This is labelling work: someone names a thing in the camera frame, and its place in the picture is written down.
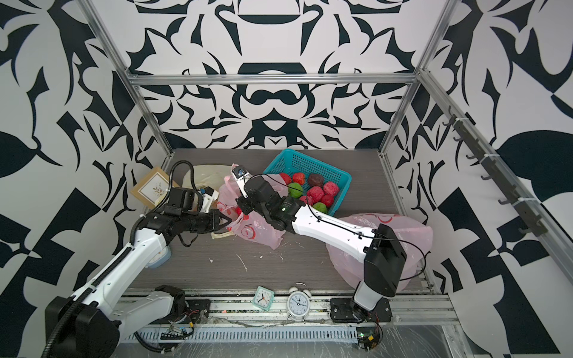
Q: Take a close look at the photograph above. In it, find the pink plastic bag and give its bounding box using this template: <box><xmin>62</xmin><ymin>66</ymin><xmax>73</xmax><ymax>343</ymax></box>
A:
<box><xmin>216</xmin><ymin>175</ymin><xmax>285</xmax><ymax>250</ymax></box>
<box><xmin>326</xmin><ymin>213</ymin><xmax>434</xmax><ymax>292</ymax></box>

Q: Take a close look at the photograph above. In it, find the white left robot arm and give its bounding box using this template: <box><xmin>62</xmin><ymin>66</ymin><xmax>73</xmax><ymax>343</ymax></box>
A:
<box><xmin>42</xmin><ymin>188</ymin><xmax>231</xmax><ymax>357</ymax></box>

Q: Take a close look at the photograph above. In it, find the small teal square clock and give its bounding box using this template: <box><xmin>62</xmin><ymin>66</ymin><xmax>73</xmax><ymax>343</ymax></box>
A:
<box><xmin>252</xmin><ymin>286</ymin><xmax>275</xmax><ymax>312</ymax></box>

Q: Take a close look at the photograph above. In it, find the light blue round clock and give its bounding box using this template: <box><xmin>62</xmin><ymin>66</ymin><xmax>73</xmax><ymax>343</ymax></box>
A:
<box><xmin>146</xmin><ymin>247</ymin><xmax>172</xmax><ymax>269</ymax></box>

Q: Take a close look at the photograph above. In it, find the small dark red apple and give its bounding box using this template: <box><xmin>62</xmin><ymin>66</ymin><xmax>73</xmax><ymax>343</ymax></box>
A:
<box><xmin>320</xmin><ymin>194</ymin><xmax>334</xmax><ymax>209</ymax></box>

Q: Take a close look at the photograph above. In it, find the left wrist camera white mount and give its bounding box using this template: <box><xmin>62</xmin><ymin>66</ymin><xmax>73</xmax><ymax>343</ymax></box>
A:
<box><xmin>199</xmin><ymin>186</ymin><xmax>219</xmax><ymax>213</ymax></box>

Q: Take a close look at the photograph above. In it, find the gold framed picture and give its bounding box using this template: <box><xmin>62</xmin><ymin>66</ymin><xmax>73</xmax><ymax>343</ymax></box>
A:
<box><xmin>130</xmin><ymin>167</ymin><xmax>169</xmax><ymax>209</ymax></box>

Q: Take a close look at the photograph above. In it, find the pink plastic bag front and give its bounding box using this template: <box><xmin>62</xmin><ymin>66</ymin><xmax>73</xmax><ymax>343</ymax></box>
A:
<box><xmin>326</xmin><ymin>213</ymin><xmax>434</xmax><ymax>292</ymax></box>

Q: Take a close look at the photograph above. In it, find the dark purple fruit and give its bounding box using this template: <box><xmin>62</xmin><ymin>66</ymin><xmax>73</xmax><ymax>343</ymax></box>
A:
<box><xmin>307</xmin><ymin>173</ymin><xmax>324</xmax><ymax>187</ymax></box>

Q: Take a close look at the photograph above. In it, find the green apple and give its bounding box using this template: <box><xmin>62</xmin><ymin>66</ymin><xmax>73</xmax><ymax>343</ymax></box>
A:
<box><xmin>313</xmin><ymin>202</ymin><xmax>328</xmax><ymax>214</ymax></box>
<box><xmin>288</xmin><ymin>182</ymin><xmax>304</xmax><ymax>198</ymax></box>

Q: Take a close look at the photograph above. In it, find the teal perforated plastic basket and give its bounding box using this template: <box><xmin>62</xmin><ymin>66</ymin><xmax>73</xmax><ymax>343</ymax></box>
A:
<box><xmin>263</xmin><ymin>148</ymin><xmax>353</xmax><ymax>218</ymax></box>

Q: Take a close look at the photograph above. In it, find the wall hook rail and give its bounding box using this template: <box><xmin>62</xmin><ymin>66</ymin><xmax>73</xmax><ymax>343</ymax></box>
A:
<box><xmin>445</xmin><ymin>113</ymin><xmax>549</xmax><ymax>237</ymax></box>

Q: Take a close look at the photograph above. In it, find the white twin-bell alarm clock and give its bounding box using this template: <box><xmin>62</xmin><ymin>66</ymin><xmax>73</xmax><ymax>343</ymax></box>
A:
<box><xmin>286</xmin><ymin>286</ymin><xmax>312</xmax><ymax>322</ymax></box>

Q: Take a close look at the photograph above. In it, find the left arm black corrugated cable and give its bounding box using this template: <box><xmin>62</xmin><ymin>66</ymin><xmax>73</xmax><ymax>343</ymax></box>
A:
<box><xmin>39</xmin><ymin>160</ymin><xmax>198</xmax><ymax>358</ymax></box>

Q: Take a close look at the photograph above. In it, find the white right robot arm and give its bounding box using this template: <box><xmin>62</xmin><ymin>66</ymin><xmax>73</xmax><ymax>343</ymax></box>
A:
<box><xmin>232</xmin><ymin>169</ymin><xmax>407</xmax><ymax>312</ymax></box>

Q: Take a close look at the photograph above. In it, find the white slotted cable duct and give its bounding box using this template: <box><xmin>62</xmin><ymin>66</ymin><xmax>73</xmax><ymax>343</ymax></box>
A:
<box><xmin>140</xmin><ymin>326</ymin><xmax>358</xmax><ymax>344</ymax></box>

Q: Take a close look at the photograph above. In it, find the yellow plastic bag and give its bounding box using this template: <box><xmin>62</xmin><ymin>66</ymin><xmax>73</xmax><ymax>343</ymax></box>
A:
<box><xmin>182</xmin><ymin>164</ymin><xmax>234</xmax><ymax>240</ymax></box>

